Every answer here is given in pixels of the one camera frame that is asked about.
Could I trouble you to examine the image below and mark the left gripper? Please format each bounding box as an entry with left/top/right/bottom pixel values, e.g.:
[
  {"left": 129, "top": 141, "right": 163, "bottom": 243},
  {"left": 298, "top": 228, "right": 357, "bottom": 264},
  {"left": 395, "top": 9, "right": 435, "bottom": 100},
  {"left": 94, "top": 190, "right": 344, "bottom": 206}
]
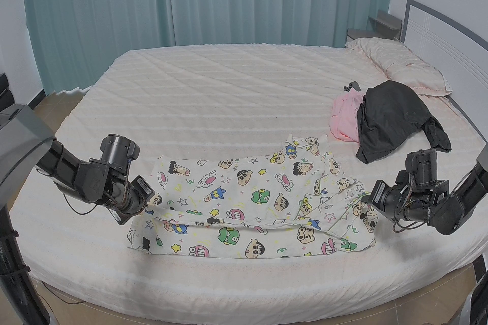
[{"left": 108, "top": 174, "right": 164, "bottom": 226}]

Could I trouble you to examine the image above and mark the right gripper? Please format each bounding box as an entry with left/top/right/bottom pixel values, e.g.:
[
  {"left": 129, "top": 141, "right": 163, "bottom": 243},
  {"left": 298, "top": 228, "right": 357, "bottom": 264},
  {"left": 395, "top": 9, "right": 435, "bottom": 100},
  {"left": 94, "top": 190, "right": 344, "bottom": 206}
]
[{"left": 371, "top": 180, "right": 411, "bottom": 222}]

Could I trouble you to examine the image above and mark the white printed pyjama top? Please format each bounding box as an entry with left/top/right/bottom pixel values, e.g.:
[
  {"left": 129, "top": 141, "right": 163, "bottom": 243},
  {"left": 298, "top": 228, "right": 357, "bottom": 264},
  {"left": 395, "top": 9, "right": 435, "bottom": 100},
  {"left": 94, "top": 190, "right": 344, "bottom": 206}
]
[{"left": 127, "top": 133, "right": 378, "bottom": 259}]

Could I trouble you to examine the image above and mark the bed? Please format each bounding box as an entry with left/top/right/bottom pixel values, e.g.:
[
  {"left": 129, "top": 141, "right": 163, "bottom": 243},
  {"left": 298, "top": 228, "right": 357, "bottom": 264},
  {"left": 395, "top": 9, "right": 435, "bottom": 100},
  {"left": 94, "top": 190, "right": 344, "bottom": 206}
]
[{"left": 8, "top": 0, "right": 488, "bottom": 325}]

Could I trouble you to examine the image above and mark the black garment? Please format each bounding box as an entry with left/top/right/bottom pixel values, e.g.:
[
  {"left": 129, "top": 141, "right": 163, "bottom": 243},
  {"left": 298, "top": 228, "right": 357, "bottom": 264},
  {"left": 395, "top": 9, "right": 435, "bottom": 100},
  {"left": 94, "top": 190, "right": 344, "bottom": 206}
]
[{"left": 355, "top": 80, "right": 452, "bottom": 164}]

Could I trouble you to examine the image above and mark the pink garment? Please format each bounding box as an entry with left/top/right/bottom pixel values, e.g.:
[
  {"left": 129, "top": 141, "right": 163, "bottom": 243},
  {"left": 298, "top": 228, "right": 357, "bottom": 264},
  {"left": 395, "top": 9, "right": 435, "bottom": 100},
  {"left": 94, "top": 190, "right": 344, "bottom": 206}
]
[{"left": 330, "top": 89, "right": 364, "bottom": 143}]

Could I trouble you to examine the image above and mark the pale pink pillow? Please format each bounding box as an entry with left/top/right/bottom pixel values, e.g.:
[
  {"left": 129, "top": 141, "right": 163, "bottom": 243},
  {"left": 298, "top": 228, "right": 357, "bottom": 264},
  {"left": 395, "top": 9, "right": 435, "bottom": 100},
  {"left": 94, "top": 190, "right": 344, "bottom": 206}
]
[{"left": 345, "top": 37, "right": 453, "bottom": 97}]

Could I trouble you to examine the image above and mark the black chest of drawers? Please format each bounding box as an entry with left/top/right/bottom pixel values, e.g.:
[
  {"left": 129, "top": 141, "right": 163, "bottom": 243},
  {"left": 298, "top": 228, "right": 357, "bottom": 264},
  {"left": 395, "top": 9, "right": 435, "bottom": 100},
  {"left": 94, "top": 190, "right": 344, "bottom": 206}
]
[{"left": 0, "top": 73, "right": 12, "bottom": 115}]

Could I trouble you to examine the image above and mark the grey bedside table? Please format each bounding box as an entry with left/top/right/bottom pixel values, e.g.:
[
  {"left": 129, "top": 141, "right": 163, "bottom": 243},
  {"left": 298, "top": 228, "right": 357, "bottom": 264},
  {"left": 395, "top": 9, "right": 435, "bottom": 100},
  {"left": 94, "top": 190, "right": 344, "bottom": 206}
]
[{"left": 347, "top": 10, "right": 403, "bottom": 41}]

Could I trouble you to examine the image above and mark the black cable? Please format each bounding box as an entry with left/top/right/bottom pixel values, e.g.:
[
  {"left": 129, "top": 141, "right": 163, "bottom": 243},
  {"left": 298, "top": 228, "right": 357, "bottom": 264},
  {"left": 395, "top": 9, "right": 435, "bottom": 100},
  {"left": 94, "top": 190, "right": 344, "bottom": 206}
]
[{"left": 40, "top": 280, "right": 89, "bottom": 306}]

